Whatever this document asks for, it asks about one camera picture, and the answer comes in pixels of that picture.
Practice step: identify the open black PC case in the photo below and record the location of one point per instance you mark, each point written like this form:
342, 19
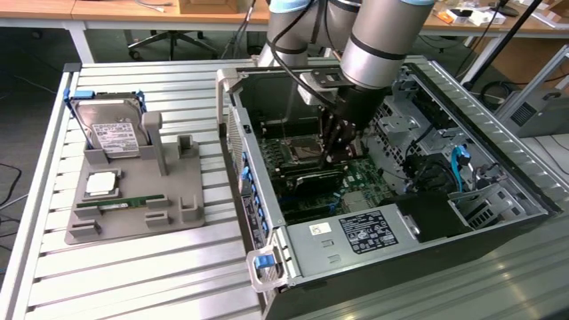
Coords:
510, 240

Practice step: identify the grey power supply unit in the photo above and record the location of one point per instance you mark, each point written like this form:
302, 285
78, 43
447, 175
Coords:
320, 253

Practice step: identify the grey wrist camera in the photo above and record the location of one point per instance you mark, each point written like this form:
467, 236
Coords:
320, 83

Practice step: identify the CPU socket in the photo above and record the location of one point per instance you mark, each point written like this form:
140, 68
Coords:
302, 150

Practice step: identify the black office chair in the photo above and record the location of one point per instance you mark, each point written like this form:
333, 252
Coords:
170, 40

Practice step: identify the graphics card with metal bracket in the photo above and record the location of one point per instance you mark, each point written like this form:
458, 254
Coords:
320, 181

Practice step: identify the silver chipset heatsink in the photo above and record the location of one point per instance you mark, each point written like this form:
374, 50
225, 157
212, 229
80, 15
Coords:
355, 201

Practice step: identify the silver CPU chip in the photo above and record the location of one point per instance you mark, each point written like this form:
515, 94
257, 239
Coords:
101, 184

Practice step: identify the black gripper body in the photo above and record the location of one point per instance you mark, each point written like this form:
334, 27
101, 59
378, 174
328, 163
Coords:
362, 103

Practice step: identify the perforated metal disk bay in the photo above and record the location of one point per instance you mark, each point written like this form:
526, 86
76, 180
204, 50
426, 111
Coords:
483, 206

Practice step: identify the small white box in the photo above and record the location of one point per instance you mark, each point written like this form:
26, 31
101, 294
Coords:
489, 19

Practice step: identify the grey plastic parts rack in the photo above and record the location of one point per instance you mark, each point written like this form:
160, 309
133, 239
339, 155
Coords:
141, 186

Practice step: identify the brown cardboard box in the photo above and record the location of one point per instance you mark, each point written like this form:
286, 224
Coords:
208, 6

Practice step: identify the black tripod pole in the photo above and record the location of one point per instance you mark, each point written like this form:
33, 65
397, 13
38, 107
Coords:
510, 33

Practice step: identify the black round stand base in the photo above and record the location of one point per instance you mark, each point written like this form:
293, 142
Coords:
506, 10

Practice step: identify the grey computer tower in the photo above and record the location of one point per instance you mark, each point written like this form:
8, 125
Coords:
542, 113

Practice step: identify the hard disk in blue caddy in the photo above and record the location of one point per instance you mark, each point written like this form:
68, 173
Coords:
110, 113

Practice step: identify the wooden desk with white frame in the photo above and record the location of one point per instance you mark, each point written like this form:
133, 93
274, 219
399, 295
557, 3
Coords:
462, 26
44, 13

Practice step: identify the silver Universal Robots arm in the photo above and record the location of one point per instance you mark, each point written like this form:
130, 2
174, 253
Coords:
377, 43

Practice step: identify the green RAM stick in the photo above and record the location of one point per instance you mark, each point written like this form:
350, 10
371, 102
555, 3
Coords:
133, 201

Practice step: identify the silver metal disk bay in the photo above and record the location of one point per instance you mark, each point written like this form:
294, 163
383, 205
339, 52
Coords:
399, 123

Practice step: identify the black and white desk device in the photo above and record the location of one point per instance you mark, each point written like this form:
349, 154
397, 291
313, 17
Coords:
457, 16

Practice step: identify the green motherboard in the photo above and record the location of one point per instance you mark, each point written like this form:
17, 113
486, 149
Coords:
363, 173

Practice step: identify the thin metal locking lever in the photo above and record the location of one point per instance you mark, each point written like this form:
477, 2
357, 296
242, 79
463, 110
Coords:
284, 126

